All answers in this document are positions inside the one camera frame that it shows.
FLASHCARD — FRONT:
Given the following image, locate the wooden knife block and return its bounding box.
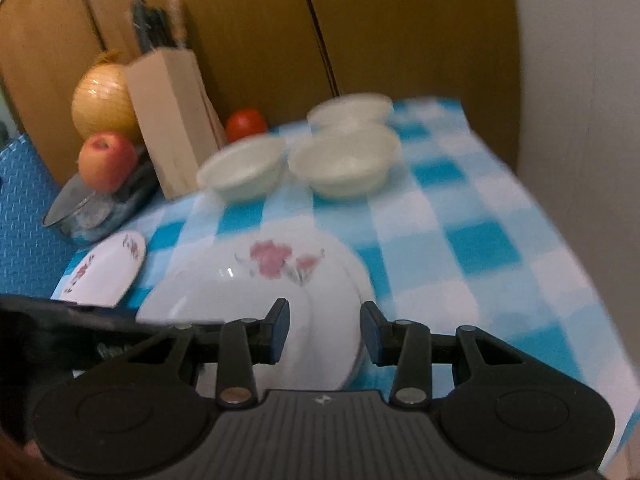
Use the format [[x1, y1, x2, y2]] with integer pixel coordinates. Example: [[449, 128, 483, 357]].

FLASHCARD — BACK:
[[124, 50, 228, 201]]

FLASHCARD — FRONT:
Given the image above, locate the yellow pomelo in net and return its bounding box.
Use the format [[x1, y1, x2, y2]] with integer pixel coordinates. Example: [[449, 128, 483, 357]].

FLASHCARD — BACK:
[[71, 50, 141, 143]]

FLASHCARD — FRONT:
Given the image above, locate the small floral white plate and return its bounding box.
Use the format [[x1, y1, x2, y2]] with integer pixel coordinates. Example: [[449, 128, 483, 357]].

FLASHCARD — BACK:
[[50, 230, 147, 308]]

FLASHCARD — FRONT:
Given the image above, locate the red apple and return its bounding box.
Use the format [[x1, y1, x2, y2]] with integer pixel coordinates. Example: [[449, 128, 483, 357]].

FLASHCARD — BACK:
[[78, 132, 138, 193]]

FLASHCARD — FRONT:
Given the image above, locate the wooden cabinet door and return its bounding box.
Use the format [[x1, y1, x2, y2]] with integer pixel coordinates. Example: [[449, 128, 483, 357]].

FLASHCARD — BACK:
[[0, 0, 108, 186], [295, 0, 523, 167], [75, 0, 338, 126]]

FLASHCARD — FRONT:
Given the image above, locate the large floral white plate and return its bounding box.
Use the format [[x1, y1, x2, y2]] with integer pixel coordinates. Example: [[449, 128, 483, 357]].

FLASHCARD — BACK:
[[136, 260, 316, 392], [170, 232, 377, 392]]

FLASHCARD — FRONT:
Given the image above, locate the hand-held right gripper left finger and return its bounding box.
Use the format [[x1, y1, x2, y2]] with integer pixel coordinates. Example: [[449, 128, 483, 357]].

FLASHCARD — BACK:
[[124, 298, 291, 407]]

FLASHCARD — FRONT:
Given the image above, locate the white bowl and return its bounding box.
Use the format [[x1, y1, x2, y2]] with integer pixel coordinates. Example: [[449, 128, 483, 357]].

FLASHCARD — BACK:
[[306, 92, 394, 137], [196, 136, 288, 204], [288, 124, 402, 199]]

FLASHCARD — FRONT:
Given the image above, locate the wooden-handled knife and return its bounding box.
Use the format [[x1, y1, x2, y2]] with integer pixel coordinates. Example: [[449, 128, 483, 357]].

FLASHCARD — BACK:
[[167, 0, 190, 50]]

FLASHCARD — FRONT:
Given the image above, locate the blue textured mat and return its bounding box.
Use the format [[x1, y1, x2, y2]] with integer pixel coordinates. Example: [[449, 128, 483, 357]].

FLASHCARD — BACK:
[[0, 132, 83, 301]]

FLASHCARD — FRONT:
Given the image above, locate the red tomato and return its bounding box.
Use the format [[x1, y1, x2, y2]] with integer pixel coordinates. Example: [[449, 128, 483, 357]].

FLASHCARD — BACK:
[[226, 108, 268, 143]]

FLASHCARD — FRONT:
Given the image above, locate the blue white checked tablecloth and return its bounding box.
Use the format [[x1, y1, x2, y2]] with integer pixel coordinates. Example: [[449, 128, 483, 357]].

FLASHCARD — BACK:
[[50, 95, 628, 461]]

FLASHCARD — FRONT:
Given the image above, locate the black-handled knife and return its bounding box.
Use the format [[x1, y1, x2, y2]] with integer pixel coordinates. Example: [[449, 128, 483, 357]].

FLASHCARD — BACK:
[[149, 6, 173, 52], [131, 0, 152, 55]]

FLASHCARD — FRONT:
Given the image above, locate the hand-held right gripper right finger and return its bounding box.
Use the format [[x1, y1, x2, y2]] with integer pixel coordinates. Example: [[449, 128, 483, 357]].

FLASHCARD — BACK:
[[360, 301, 527, 407]]

